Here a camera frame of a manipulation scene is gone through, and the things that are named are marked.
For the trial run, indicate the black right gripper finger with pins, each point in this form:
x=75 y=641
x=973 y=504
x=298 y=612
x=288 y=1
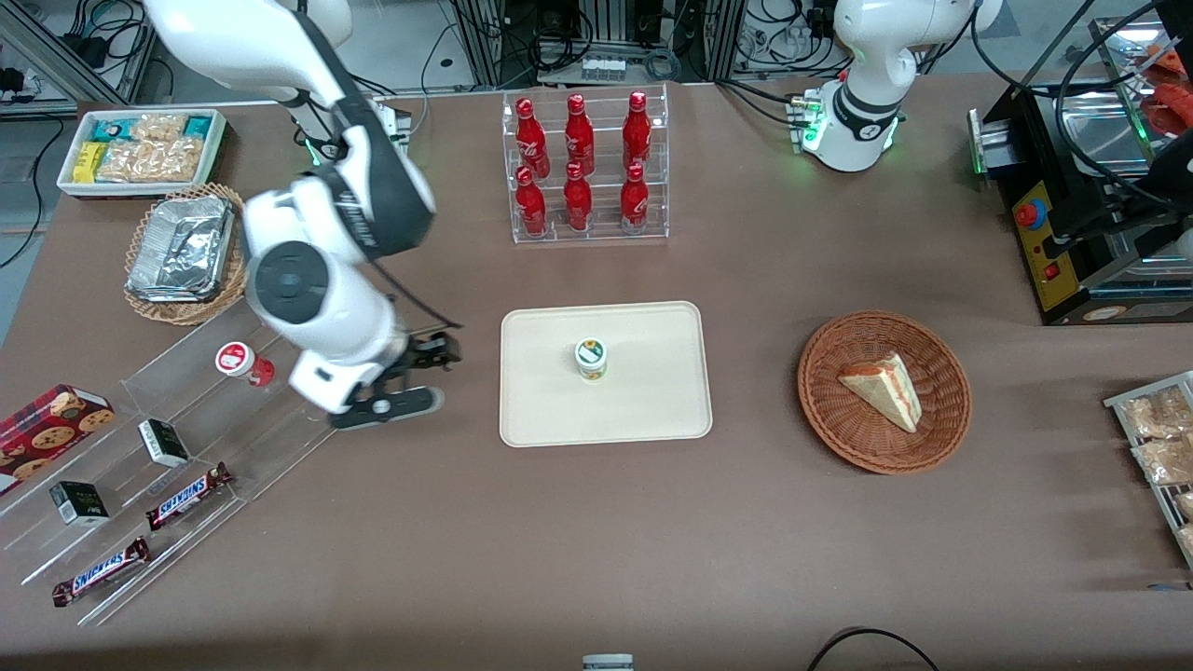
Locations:
x=445 y=349
x=415 y=362

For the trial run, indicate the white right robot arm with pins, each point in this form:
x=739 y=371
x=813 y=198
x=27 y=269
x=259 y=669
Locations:
x=298 y=280

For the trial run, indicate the red gum bottle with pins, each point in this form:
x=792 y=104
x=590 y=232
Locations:
x=240 y=362

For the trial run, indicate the aluminium foil tray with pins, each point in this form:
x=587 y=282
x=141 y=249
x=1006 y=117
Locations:
x=182 y=247

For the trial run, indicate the beige plastic tray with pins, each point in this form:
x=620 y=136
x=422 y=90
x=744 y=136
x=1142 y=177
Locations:
x=652 y=391

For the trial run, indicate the clear acrylic stepped stand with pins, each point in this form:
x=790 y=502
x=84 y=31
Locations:
x=270 y=447

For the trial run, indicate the red cola bottle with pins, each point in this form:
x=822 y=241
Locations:
x=530 y=205
x=531 y=140
x=637 y=135
x=577 y=203
x=579 y=138
x=634 y=203

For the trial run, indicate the light wicker basket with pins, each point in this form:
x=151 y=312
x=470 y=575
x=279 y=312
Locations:
x=186 y=312

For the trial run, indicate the small black box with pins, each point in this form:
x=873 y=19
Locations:
x=79 y=503
x=164 y=444

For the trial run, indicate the clear acrylic bottle rack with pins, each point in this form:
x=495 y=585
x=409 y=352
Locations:
x=601 y=238

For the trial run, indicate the Snickers bar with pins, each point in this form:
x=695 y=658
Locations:
x=186 y=497
x=101 y=571

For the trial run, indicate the white snack bin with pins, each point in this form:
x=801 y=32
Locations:
x=216 y=158

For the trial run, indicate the large clear cracker bag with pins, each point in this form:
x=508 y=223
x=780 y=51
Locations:
x=154 y=160

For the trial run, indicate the teal snack packet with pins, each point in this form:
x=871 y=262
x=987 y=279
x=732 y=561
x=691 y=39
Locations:
x=198 y=128
x=110 y=128

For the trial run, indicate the red cookie box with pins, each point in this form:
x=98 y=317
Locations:
x=47 y=433

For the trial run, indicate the small clear cracker bag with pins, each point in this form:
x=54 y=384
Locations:
x=158 y=127

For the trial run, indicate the white power strip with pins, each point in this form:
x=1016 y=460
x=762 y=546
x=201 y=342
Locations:
x=603 y=69

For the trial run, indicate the yellow snack pack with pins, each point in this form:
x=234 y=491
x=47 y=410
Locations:
x=90 y=163

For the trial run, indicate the grey white device edge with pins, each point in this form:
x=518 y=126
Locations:
x=608 y=663

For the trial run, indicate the aluminium control rack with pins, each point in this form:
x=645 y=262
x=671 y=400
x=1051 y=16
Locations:
x=596 y=23

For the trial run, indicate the brown wicker basket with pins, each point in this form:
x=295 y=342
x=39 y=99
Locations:
x=839 y=410

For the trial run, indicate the wrapped sandwich wedge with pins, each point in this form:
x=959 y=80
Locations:
x=885 y=387

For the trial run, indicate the red emergency stop button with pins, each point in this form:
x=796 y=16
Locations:
x=1030 y=214

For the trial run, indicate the black toaster machine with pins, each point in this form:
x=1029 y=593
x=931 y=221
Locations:
x=1072 y=270

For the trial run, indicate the clear pastry bag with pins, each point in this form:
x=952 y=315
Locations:
x=1165 y=461
x=1156 y=415

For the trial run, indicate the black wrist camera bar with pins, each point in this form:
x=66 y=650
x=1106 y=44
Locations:
x=391 y=406

